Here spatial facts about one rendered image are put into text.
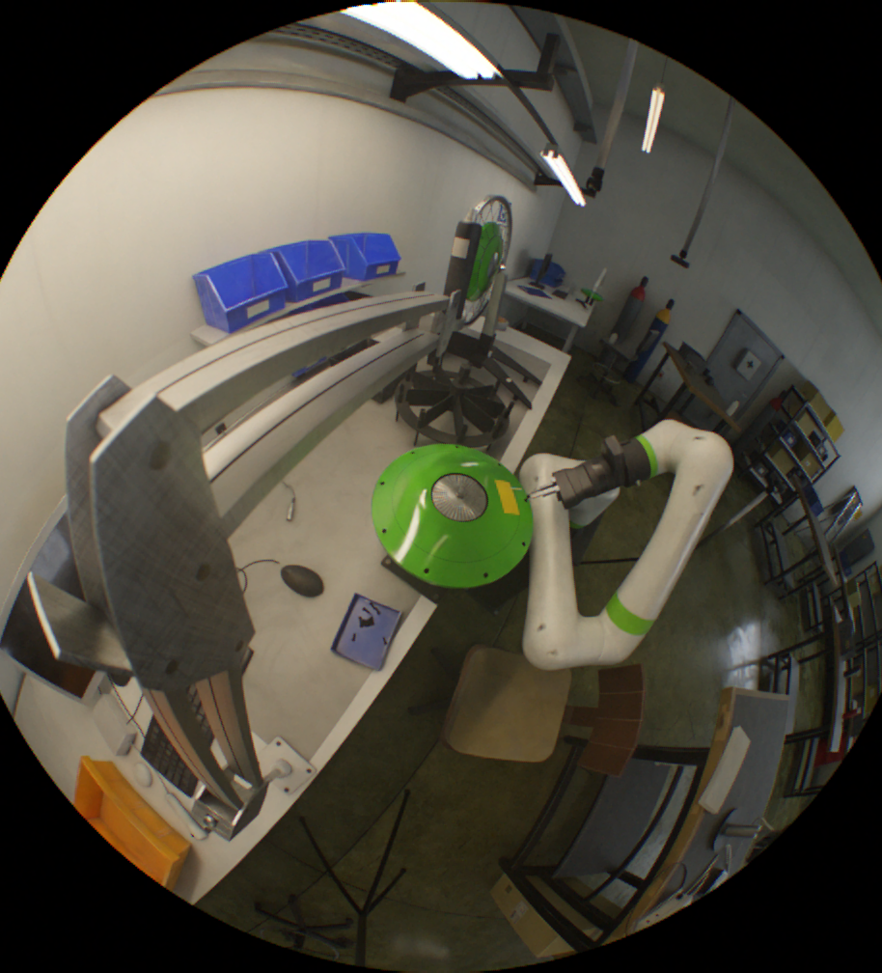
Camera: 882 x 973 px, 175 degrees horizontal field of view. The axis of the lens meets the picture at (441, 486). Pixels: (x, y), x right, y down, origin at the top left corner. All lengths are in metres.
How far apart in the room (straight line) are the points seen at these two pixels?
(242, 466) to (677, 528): 0.57
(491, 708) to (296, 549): 0.70
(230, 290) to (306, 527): 0.76
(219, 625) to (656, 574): 0.59
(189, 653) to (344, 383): 0.20
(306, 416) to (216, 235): 0.89
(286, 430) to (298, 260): 1.02
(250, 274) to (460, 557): 1.00
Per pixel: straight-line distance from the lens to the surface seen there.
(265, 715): 0.66
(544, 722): 1.03
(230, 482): 0.15
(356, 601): 0.61
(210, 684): 0.25
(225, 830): 0.45
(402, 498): 0.50
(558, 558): 0.62
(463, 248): 0.47
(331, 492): 0.73
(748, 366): 5.46
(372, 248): 1.35
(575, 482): 0.59
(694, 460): 0.54
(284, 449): 0.16
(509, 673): 0.96
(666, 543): 0.57
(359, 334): 0.19
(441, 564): 0.47
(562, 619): 0.59
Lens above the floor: 1.51
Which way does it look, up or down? 53 degrees down
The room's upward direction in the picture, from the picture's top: 16 degrees clockwise
